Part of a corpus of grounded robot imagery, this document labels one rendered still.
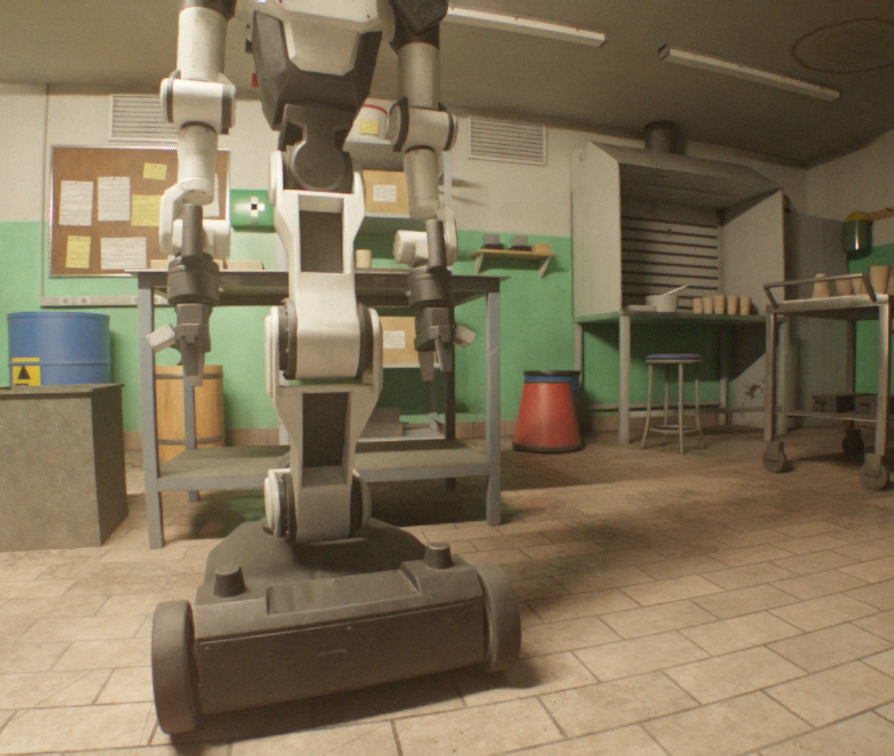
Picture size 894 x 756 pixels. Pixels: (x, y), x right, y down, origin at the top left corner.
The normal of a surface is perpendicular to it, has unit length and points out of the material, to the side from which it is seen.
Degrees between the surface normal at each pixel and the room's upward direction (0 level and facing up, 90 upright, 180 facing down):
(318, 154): 90
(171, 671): 67
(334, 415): 120
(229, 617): 45
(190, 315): 78
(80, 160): 90
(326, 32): 90
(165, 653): 55
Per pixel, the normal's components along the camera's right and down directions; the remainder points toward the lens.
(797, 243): 0.25, 0.05
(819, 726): 0.00, -1.00
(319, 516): 0.36, 0.33
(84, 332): 0.88, 0.02
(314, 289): 0.36, -0.20
